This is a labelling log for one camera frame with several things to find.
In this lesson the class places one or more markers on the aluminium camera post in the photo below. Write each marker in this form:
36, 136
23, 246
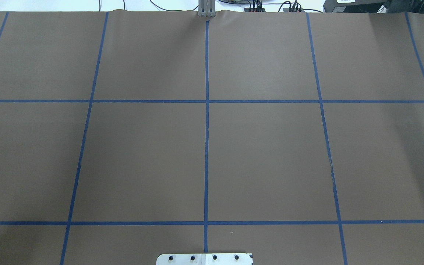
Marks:
206, 8

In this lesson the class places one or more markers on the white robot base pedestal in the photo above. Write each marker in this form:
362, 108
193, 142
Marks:
206, 259

